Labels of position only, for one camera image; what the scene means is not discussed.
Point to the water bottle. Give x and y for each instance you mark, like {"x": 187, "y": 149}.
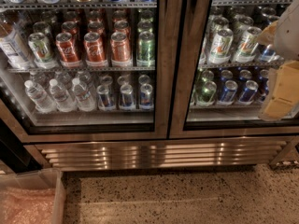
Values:
{"x": 60, "y": 94}
{"x": 83, "y": 95}
{"x": 43, "y": 102}

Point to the water bottle left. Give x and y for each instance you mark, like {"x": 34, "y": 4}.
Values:
{"x": 43, "y": 102}

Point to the blue can lower middle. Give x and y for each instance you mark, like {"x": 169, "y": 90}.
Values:
{"x": 248, "y": 91}

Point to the white soda can right fridge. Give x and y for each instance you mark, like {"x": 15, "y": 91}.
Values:
{"x": 220, "y": 48}

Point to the white green soda can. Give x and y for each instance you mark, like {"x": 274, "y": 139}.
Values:
{"x": 41, "y": 48}

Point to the steel fridge vent grille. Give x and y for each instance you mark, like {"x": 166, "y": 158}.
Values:
{"x": 98, "y": 156}

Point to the energy drink can right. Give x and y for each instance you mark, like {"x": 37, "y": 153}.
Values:
{"x": 146, "y": 100}

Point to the large labelled drink bottle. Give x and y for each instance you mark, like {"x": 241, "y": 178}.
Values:
{"x": 13, "y": 45}

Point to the blue can lower left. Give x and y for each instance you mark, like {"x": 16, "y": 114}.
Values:
{"x": 228, "y": 92}

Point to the glass fridge door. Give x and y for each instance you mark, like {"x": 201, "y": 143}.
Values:
{"x": 79, "y": 17}
{"x": 201, "y": 20}

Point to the water bottle middle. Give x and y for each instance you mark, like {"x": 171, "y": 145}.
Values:
{"x": 60, "y": 94}

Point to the water bottle right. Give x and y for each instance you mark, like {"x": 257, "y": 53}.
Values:
{"x": 83, "y": 95}

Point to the red cola can middle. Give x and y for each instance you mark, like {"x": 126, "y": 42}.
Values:
{"x": 95, "y": 50}

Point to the white rounded gripper body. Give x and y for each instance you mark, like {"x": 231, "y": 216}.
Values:
{"x": 288, "y": 36}

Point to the pink bubble wrap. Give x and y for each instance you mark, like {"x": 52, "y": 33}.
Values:
{"x": 26, "y": 206}

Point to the green can lower shelf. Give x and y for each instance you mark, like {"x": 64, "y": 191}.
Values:
{"x": 206, "y": 95}

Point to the energy drink can left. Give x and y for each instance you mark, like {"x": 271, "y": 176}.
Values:
{"x": 105, "y": 98}

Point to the silver blue tall can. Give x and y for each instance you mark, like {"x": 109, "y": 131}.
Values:
{"x": 268, "y": 54}

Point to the clear plastic storage bin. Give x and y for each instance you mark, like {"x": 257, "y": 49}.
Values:
{"x": 43, "y": 179}

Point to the red cola can left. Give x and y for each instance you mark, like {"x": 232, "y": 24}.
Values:
{"x": 67, "y": 47}

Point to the energy drink can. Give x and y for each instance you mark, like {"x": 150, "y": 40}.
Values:
{"x": 105, "y": 98}
{"x": 146, "y": 100}
{"x": 127, "y": 100}

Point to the red cola can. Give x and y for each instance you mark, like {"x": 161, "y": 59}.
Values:
{"x": 95, "y": 50}
{"x": 67, "y": 47}

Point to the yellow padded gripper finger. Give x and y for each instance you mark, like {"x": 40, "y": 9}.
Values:
{"x": 267, "y": 36}
{"x": 283, "y": 93}

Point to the energy drink can middle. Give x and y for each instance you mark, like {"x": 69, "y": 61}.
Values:
{"x": 127, "y": 100}

